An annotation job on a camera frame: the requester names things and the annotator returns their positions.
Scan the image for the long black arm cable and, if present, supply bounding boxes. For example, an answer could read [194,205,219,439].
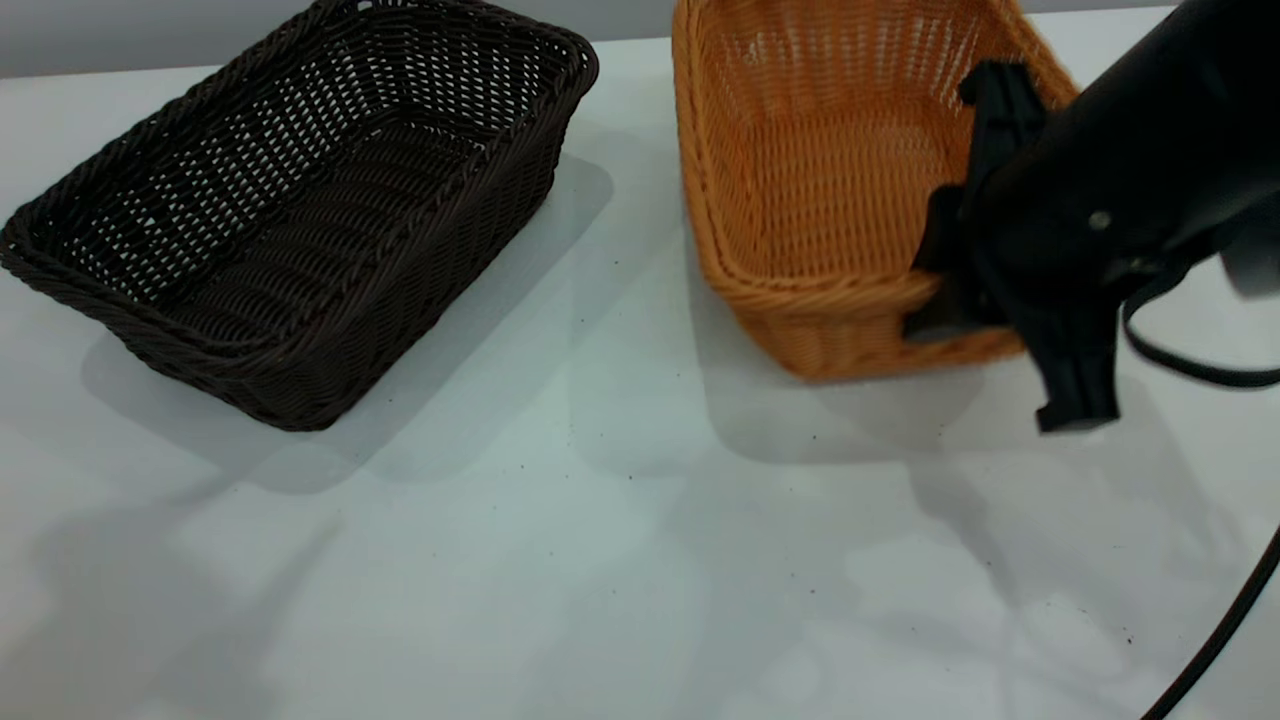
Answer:
[1140,520,1280,720]

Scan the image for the orange wicker basket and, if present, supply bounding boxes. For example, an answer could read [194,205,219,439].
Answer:
[671,0,1081,383]

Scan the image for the black looped camera cable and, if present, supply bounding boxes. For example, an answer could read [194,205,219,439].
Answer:
[1120,270,1280,391]

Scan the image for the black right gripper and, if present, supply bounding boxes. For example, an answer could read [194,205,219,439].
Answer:
[903,60,1123,434]

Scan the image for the black wicker basket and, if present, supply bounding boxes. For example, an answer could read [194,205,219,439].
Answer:
[0,0,601,433]

